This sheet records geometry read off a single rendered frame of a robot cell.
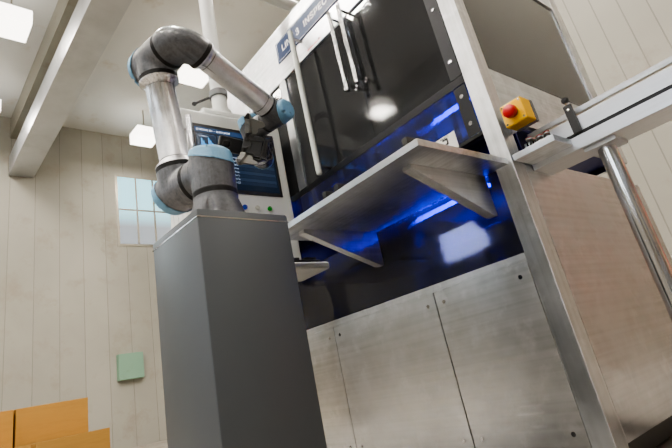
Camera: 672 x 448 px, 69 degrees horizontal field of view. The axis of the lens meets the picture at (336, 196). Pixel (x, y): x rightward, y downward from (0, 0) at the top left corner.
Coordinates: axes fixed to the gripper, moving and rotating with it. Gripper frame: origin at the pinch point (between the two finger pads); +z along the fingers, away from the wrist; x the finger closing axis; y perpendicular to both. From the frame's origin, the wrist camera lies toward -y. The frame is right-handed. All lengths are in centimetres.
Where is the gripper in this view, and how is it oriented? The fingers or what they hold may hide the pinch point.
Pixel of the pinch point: (240, 137)
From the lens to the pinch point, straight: 145.0
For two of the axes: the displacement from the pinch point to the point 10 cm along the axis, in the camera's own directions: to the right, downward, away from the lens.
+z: 0.1, -1.1, -9.9
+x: -1.7, 9.8, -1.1
